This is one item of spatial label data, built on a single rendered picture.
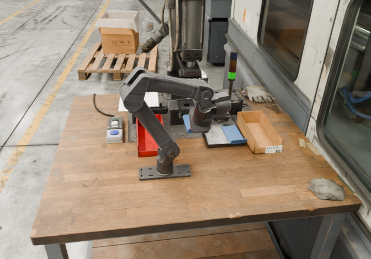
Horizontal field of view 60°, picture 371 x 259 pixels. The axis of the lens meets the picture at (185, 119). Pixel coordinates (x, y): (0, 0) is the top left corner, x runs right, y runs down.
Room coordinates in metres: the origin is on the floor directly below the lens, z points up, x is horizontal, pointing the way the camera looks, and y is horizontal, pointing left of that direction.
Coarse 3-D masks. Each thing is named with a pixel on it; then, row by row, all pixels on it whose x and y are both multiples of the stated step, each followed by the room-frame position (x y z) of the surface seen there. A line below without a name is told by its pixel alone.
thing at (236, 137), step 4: (224, 128) 1.27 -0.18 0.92; (228, 128) 1.28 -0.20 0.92; (232, 128) 1.28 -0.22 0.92; (236, 128) 1.28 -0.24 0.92; (224, 132) 1.24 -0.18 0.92; (228, 132) 1.24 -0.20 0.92; (236, 132) 1.24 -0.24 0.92; (228, 136) 1.21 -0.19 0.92; (232, 136) 1.21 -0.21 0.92; (236, 136) 1.21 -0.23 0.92; (240, 136) 1.21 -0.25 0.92; (232, 140) 1.14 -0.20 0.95; (236, 140) 1.14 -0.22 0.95; (240, 140) 1.15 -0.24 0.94; (244, 140) 1.16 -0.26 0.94
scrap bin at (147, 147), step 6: (156, 114) 1.32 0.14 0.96; (138, 120) 1.31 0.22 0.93; (162, 120) 1.27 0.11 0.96; (138, 126) 1.30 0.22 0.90; (138, 132) 1.25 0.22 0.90; (144, 132) 1.25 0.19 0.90; (138, 138) 1.12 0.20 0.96; (144, 138) 1.20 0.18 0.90; (150, 138) 1.20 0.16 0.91; (138, 144) 1.07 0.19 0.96; (144, 144) 1.15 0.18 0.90; (150, 144) 1.16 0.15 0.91; (156, 144) 1.16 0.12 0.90; (138, 150) 1.06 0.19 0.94; (144, 150) 1.11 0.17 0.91; (150, 150) 1.08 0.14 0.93; (156, 150) 1.08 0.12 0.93; (138, 156) 1.06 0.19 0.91; (144, 156) 1.07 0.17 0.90; (150, 156) 1.07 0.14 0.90
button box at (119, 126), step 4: (96, 108) 1.46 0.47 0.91; (100, 112) 1.43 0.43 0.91; (112, 116) 1.39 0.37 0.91; (108, 120) 1.31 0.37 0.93; (120, 120) 1.31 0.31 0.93; (108, 124) 1.27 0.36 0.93; (120, 124) 1.27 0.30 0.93; (108, 128) 1.24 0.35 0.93; (112, 128) 1.24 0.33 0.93; (116, 128) 1.24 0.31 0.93; (120, 128) 1.25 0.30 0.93
